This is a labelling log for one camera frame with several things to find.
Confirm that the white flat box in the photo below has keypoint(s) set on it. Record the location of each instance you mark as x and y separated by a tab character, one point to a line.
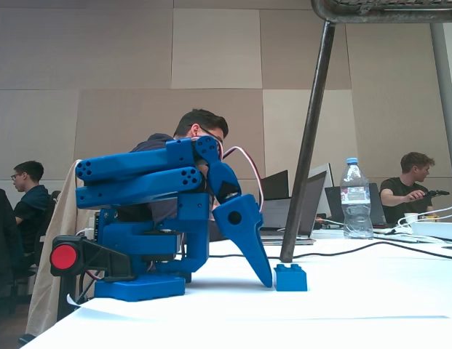
436	229

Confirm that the grey metal pole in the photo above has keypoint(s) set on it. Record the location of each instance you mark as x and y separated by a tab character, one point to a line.
445	109

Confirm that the blue gripper with motor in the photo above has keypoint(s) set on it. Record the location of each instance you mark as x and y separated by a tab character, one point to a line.
244	222

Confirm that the dark open laptop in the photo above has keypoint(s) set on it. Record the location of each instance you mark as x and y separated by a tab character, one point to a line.
376	211

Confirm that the black office chair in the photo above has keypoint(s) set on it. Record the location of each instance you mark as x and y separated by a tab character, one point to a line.
47	225

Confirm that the beige jacket on chair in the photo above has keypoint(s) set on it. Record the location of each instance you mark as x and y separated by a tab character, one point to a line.
54	232

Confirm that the man with glasses, navy shirt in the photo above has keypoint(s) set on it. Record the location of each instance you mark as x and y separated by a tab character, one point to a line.
31	203

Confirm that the white paper cup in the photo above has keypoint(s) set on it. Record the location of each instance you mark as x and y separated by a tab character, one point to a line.
411	217

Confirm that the dark metal stand leg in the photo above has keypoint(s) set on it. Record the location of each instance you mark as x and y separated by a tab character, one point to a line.
309	145

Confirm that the dark metal stand frame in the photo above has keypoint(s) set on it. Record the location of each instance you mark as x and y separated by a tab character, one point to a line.
385	11

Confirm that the grey open laptop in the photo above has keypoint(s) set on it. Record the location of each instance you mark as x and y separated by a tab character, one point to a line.
278	214

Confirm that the blue toy brick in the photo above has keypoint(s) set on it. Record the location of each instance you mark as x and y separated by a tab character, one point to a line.
291	280

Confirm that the black open laptop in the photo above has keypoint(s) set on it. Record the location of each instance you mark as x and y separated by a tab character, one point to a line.
274	185

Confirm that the black clamp with red knob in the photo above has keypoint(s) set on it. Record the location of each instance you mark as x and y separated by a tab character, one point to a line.
63	256

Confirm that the clear plastic water bottle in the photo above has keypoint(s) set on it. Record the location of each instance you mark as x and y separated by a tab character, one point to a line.
356	203

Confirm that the person in black jacket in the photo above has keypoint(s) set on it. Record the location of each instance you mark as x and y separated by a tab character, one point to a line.
3	236

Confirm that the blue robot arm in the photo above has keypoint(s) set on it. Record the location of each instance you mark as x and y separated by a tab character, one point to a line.
138	165

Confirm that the silver open laptop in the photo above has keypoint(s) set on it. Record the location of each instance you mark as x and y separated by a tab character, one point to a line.
325	189

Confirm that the man with glasses, dark hoodie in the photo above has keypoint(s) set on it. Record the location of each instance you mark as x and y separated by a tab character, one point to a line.
200	123

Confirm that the man in black t-shirt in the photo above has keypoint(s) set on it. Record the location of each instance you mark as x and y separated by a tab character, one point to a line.
400	192

